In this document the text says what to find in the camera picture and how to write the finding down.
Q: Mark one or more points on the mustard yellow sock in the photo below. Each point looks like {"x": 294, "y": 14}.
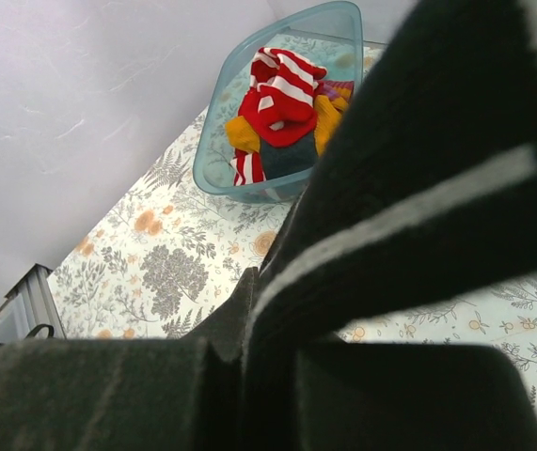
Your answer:
{"x": 329, "y": 113}
{"x": 242, "y": 136}

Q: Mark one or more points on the maroon purple striped sock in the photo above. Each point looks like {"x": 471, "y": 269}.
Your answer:
{"x": 336, "y": 89}

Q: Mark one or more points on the navy blue sock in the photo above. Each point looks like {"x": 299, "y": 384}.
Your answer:
{"x": 281, "y": 162}

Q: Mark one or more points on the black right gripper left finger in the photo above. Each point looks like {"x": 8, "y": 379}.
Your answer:
{"x": 133, "y": 394}

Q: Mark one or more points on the red white striped sock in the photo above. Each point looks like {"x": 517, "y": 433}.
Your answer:
{"x": 248, "y": 171}
{"x": 279, "y": 103}

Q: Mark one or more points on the teal transparent plastic basin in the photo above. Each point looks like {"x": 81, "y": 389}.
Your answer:
{"x": 330, "y": 35}

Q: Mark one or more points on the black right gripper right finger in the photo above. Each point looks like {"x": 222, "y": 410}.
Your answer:
{"x": 410, "y": 397}

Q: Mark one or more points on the black white striped sock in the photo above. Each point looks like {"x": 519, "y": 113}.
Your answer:
{"x": 428, "y": 188}

